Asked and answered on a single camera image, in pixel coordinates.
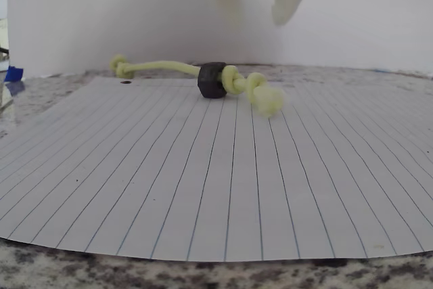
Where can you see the white backdrop board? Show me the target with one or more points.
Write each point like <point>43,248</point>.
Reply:
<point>101,15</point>

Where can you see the lined loose-leaf paper sheet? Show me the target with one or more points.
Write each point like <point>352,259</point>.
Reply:
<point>203,174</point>

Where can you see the blue tape piece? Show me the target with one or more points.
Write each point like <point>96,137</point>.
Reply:
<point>14,74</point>

